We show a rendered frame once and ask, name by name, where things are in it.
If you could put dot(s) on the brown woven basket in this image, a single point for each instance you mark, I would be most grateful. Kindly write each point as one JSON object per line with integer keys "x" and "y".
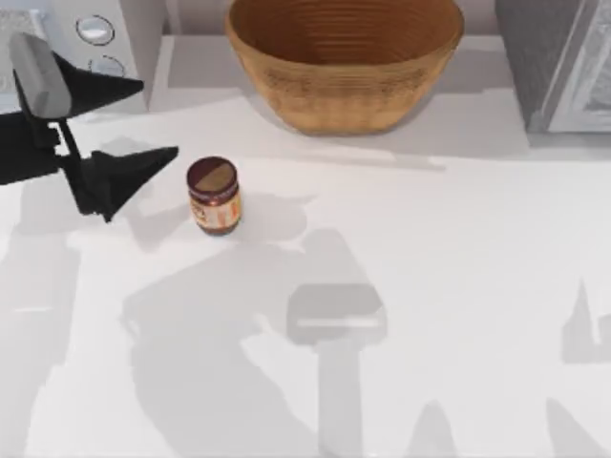
{"x": 343, "y": 71}

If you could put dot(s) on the grey cabinet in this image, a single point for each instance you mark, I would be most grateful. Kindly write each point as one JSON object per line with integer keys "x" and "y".
{"x": 530, "y": 62}

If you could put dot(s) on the round microwave knob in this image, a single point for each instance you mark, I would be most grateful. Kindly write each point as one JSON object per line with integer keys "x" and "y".
{"x": 107, "y": 67}
{"x": 95, "y": 29}

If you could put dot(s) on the brown jar with label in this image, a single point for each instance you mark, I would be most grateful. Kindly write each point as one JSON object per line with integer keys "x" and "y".
{"x": 214, "y": 198}

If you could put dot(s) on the pale microwave oven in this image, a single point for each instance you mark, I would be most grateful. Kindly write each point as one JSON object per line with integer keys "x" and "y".
{"x": 136, "y": 33}

